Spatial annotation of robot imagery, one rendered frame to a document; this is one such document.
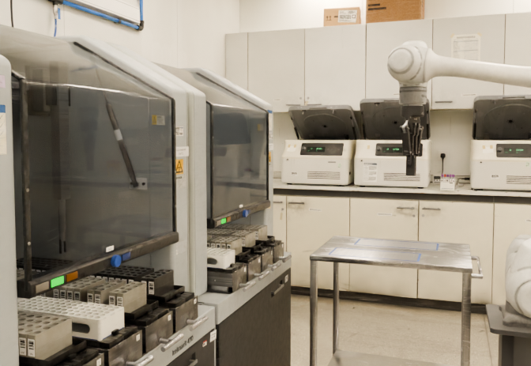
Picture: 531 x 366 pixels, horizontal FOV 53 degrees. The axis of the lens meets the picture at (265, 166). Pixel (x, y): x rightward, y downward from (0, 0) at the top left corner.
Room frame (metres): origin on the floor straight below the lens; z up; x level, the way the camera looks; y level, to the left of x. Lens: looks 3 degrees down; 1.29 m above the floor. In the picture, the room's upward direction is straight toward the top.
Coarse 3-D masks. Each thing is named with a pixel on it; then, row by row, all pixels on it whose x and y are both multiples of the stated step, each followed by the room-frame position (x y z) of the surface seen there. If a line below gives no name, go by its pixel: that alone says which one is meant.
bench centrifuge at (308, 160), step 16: (288, 112) 4.41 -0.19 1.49; (304, 112) 4.37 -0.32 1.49; (320, 112) 4.33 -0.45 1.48; (336, 112) 4.28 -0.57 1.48; (352, 112) 4.26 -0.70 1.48; (304, 128) 4.59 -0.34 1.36; (320, 128) 4.54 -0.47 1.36; (336, 128) 4.49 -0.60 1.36; (352, 128) 4.35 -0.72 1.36; (288, 144) 4.31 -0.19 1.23; (304, 144) 4.25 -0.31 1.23; (320, 144) 4.20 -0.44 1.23; (336, 144) 4.15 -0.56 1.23; (352, 144) 4.23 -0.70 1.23; (288, 160) 4.24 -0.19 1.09; (304, 160) 4.19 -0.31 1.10; (320, 160) 4.14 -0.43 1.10; (336, 160) 4.10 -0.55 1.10; (352, 160) 4.23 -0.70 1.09; (288, 176) 4.24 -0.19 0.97; (304, 176) 4.19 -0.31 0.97; (320, 176) 4.15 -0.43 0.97; (336, 176) 4.10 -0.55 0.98; (352, 176) 4.24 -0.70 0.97
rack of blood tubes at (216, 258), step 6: (210, 252) 1.91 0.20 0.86; (216, 252) 1.91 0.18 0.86; (222, 252) 1.91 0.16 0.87; (228, 252) 1.91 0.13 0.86; (234, 252) 1.94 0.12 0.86; (210, 258) 1.99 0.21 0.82; (216, 258) 1.87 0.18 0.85; (222, 258) 1.86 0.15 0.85; (228, 258) 1.89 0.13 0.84; (234, 258) 1.94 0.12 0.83; (210, 264) 1.88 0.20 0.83; (216, 264) 1.87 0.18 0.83; (222, 264) 1.86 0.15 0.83; (228, 264) 1.89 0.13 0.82
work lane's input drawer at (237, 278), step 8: (232, 264) 1.90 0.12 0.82; (240, 264) 1.92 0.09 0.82; (208, 272) 1.86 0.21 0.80; (216, 272) 1.86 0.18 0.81; (224, 272) 1.85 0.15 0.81; (232, 272) 1.85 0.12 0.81; (240, 272) 1.90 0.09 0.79; (208, 280) 1.86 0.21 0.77; (216, 280) 1.85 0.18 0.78; (224, 280) 1.84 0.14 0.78; (232, 280) 1.83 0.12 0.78; (240, 280) 1.90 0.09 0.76; (232, 288) 1.83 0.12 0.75; (248, 288) 1.86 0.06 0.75
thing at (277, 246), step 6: (276, 240) 2.37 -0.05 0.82; (264, 246) 2.29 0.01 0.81; (270, 246) 2.28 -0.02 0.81; (276, 246) 2.31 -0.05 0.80; (282, 246) 2.37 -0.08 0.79; (276, 252) 2.29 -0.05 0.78; (282, 252) 2.37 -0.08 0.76; (276, 258) 2.29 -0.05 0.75; (282, 258) 2.31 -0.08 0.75; (288, 258) 2.32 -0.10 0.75
